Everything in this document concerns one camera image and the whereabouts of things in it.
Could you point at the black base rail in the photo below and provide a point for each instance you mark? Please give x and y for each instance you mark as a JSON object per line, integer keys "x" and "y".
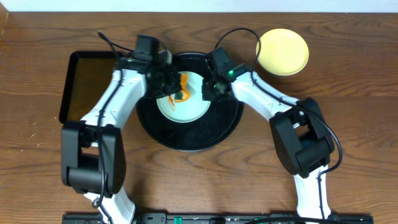
{"x": 162, "y": 218}

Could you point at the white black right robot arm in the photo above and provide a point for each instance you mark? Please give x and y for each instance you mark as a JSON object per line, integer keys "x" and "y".
{"x": 302, "y": 141}

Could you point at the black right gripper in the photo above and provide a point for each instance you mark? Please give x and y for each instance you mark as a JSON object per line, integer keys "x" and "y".
{"x": 206, "y": 94}

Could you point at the black round tray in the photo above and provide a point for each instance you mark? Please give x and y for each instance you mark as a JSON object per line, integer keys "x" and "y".
{"x": 213, "y": 127}

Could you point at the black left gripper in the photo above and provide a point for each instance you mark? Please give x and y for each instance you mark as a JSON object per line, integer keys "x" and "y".
{"x": 170, "y": 84}

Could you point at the light green plate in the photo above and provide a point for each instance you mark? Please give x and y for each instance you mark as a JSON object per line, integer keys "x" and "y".
{"x": 192, "y": 109}

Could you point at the orange sponge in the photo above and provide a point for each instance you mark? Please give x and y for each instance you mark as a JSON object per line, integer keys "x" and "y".
{"x": 184, "y": 94}

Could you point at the yellow plate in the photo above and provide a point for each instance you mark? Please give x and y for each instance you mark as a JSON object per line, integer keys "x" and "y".
{"x": 282, "y": 52}

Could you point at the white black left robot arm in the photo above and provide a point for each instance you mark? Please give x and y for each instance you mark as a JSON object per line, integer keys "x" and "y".
{"x": 93, "y": 158}

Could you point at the black rectangular water tray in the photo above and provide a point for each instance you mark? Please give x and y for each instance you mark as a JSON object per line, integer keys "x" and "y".
{"x": 88, "y": 76}

